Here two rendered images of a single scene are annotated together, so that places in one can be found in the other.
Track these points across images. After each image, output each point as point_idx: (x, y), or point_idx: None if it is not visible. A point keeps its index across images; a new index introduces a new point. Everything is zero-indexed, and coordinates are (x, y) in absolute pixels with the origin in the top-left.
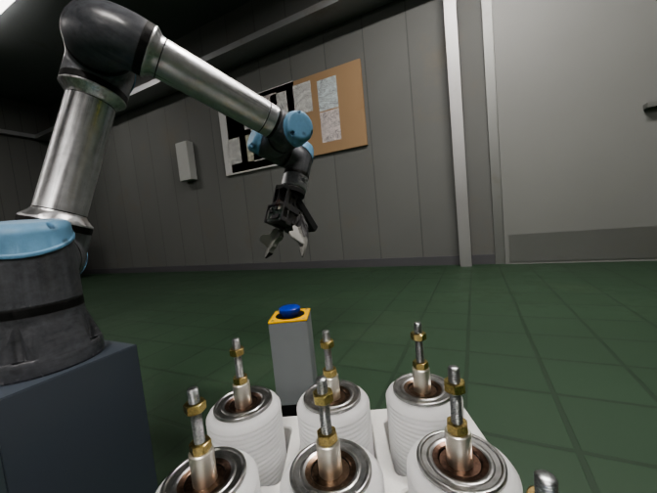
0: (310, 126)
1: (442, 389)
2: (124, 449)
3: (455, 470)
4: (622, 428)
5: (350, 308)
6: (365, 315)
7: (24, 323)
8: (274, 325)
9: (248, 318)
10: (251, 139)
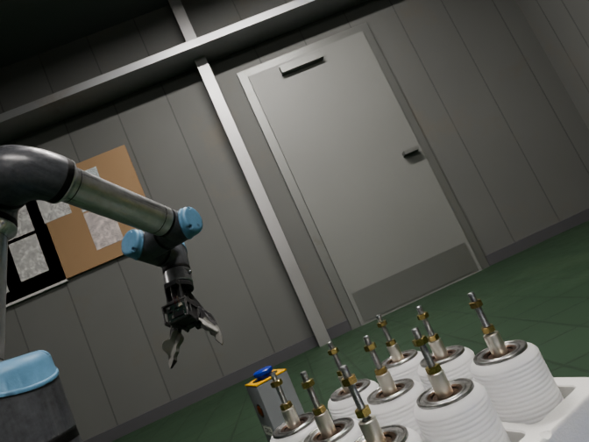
0: (200, 218)
1: (409, 352)
2: None
3: (443, 359)
4: None
5: (234, 435)
6: (259, 430)
7: None
8: (261, 385)
9: None
10: (131, 244)
